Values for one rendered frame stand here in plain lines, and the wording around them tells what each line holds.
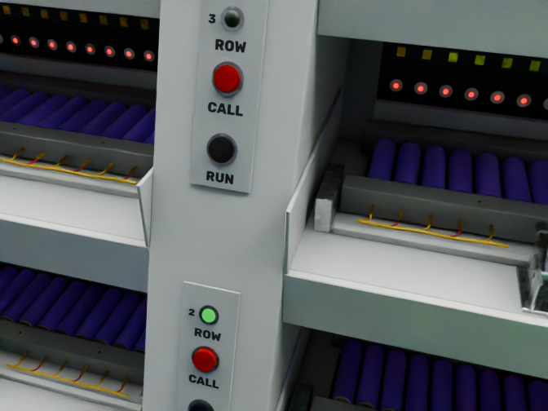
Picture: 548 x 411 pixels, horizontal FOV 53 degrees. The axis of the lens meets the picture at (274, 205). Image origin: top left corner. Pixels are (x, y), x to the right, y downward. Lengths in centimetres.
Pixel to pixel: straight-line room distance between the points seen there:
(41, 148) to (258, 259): 22
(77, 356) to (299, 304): 24
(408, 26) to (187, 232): 19
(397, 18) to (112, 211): 24
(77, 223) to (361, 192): 20
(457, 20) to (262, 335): 23
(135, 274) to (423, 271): 20
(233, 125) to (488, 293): 19
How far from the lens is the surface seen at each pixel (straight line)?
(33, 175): 48
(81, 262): 43
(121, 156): 45
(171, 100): 36
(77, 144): 47
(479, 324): 36
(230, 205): 35
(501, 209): 41
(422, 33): 34
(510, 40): 34
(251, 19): 34
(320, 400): 49
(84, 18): 56
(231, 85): 33
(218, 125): 34
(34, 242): 44
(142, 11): 38
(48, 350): 56
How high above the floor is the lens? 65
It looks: 16 degrees down
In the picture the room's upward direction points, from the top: 6 degrees clockwise
